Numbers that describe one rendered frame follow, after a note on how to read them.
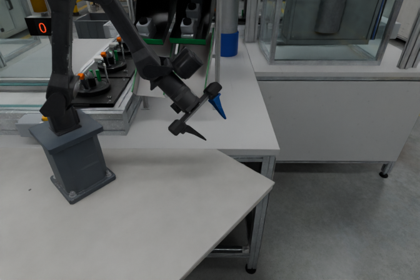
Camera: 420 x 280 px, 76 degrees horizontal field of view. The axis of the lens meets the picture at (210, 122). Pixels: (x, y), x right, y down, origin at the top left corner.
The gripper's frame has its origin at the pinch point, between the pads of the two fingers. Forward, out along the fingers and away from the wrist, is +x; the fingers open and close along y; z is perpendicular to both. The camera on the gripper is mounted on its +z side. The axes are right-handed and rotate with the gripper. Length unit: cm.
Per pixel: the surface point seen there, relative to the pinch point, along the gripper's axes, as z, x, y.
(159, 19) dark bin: 33, -34, -19
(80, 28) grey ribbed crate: 239, -112, -9
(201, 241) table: -10.1, 17.7, 24.0
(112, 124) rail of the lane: 34.8, -18.1, 21.8
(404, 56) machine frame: 51, 72, -118
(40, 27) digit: 53, -65, 14
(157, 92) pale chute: 33.4, -14.8, 1.1
